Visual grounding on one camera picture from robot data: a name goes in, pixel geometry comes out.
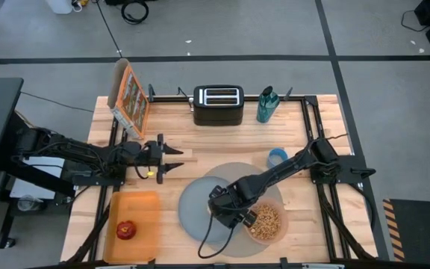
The light blue plastic cup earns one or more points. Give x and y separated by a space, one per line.
274 158

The red apple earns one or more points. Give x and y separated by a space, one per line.
126 230

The black two-slot toaster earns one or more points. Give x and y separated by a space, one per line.
218 114

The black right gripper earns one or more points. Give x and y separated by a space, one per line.
230 203

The white aluminium strip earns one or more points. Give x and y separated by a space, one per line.
323 266
116 266

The black mat with hazard stripes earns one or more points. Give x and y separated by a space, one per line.
420 228

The white paper sheet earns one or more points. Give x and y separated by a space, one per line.
43 164

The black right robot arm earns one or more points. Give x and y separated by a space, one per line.
293 162

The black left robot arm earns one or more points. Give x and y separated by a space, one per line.
80 151

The orange translucent tray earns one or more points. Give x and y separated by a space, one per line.
140 213

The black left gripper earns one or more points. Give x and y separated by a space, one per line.
151 155

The grey round plate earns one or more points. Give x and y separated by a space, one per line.
194 209

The clear plastic cup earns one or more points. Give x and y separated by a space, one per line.
30 203

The brown cereal pieces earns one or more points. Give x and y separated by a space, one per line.
269 222

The round taupe placemat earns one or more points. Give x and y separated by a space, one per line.
222 170

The white container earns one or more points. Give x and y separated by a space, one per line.
59 5

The teal water bottle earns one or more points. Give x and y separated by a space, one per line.
266 106

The orange cereal box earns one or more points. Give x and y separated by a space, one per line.
134 101

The pink translucent bowl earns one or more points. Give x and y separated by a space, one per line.
284 218

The black aluminium table frame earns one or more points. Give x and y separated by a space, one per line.
250 98

